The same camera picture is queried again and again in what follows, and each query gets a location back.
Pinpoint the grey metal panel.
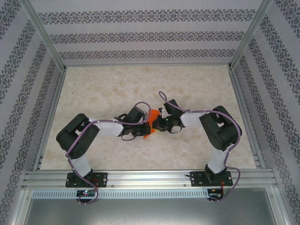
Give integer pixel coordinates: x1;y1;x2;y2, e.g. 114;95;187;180
14;187;289;225

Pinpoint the left circuit board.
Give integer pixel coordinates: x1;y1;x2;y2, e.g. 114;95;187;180
76;189;96;197

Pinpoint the right thin black cable loop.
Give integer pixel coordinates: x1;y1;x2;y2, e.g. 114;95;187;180
167;124;185;135

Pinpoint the thin black cable loop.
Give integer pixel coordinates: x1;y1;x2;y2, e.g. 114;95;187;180
121;133;138;142
167;124;185;135

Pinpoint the left thin black cable loop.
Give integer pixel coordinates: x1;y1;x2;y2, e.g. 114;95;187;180
121;133;138;142

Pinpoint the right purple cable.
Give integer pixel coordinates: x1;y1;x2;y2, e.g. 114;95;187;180
158;90;243;203

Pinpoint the purple cable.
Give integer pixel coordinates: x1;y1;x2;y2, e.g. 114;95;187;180
158;90;243;203
65;101;152;206

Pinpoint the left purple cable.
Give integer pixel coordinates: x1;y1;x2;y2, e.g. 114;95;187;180
65;101;152;206

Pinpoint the aluminium mounting rail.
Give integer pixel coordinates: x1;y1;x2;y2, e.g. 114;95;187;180
22;169;278;190

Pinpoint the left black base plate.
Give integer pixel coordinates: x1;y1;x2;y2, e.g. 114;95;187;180
65;172;108;188

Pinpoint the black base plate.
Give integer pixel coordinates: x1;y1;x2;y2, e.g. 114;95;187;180
65;172;108;188
191;171;233;188

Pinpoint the aluminium back rail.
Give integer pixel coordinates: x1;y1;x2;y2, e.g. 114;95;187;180
64;61;233;68

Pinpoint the slotted cable duct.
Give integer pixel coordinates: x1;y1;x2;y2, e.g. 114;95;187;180
31;188;210;200

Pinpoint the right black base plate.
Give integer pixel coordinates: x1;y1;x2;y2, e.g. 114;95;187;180
191;171;233;188

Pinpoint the aluminium side rail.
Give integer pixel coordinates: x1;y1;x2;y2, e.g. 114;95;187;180
227;65;268;170
32;67;68;171

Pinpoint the aluminium frame post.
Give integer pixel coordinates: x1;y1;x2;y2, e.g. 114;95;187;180
18;0;68;71
227;0;275;71

